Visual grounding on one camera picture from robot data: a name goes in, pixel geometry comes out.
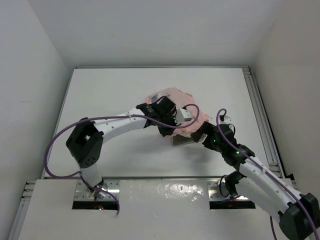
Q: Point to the aluminium frame rail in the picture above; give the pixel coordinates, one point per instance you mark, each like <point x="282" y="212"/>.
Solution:
<point x="22" y="210"/>
<point x="268" y="141"/>

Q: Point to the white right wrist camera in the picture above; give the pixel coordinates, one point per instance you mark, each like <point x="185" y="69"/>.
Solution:
<point x="224" y="119"/>

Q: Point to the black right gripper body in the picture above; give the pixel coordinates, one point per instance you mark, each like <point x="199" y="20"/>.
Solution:
<point x="203" y="130"/>

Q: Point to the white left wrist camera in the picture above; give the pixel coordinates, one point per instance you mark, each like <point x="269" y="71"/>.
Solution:
<point x="182" y="115"/>

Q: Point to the white front cover panel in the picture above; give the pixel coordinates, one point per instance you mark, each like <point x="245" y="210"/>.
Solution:
<point x="149" y="210"/>

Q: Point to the aluminium frame rail left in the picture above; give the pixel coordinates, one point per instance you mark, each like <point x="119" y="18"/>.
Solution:
<point x="22" y="210"/>

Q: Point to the aluminium frame rail right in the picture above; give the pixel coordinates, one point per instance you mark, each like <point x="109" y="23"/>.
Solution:
<point x="268" y="141"/>

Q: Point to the pink bunny print pillowcase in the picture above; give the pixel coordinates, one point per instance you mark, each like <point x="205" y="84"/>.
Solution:
<point x="181" y="99"/>

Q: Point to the grey pillow with orange flowers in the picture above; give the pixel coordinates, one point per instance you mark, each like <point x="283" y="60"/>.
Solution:
<point x="179" y="140"/>

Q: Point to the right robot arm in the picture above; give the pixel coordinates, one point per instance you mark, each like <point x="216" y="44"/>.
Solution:
<point x="297" y="214"/>

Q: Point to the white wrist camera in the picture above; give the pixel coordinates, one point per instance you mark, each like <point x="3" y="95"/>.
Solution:
<point x="224" y="119"/>
<point x="182" y="115"/>

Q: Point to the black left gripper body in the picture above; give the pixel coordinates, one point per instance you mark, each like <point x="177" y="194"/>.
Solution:
<point x="168" y="118"/>

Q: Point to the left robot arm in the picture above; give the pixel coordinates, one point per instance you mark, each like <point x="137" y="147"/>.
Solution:
<point x="86" y="140"/>

